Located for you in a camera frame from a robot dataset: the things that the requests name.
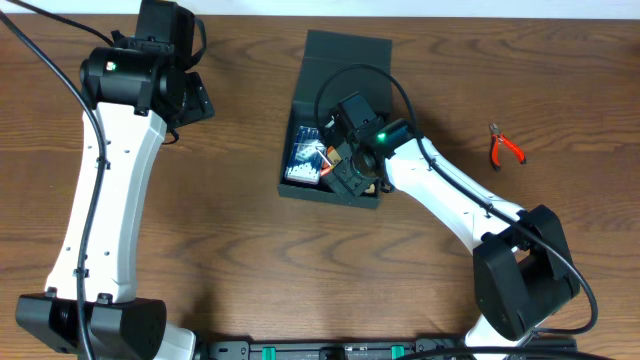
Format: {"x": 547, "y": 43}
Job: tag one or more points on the red black handled pliers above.
{"x": 499, "y": 139}

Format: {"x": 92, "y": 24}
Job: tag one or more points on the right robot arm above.
{"x": 522, "y": 267}

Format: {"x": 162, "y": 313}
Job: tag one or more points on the black gift box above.
{"x": 324, "y": 53}

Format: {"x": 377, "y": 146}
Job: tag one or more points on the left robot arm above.
{"x": 135, "y": 92}

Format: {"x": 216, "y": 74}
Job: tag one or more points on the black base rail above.
{"x": 244, "y": 350}

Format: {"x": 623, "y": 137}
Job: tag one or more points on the clear blue precision screwdriver case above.
{"x": 307, "y": 157}

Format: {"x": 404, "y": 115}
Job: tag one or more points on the orange scraper wooden handle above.
{"x": 370, "y": 189}

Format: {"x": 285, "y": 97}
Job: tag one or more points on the black handled claw hammer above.
{"x": 325, "y": 171}

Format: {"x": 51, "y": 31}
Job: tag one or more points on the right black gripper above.
{"x": 343, "y": 179}

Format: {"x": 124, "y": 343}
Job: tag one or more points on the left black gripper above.
{"x": 198, "y": 103}

